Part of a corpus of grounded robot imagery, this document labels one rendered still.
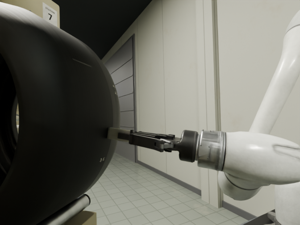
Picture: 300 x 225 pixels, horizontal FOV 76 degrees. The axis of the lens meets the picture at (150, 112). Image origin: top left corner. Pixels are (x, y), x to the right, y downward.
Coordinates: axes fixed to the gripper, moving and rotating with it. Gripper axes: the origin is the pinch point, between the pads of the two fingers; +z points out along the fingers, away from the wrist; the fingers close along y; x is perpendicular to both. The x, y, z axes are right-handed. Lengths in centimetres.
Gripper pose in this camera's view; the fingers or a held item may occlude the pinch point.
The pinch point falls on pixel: (120, 134)
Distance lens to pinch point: 52.4
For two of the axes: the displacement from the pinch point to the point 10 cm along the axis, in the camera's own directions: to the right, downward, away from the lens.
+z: -9.5, -1.1, 2.9
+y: -2.9, -0.1, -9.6
